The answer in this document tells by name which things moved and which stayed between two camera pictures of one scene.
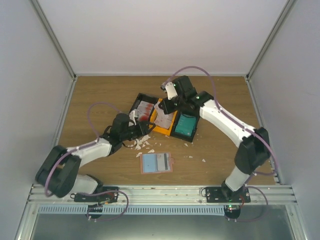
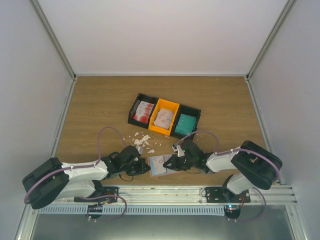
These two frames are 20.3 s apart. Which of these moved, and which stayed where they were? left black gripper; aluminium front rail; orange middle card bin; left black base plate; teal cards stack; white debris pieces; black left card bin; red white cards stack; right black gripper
Moved: white debris pieces; left black gripper; right black gripper
Stayed: black left card bin; red white cards stack; left black base plate; teal cards stack; orange middle card bin; aluminium front rail
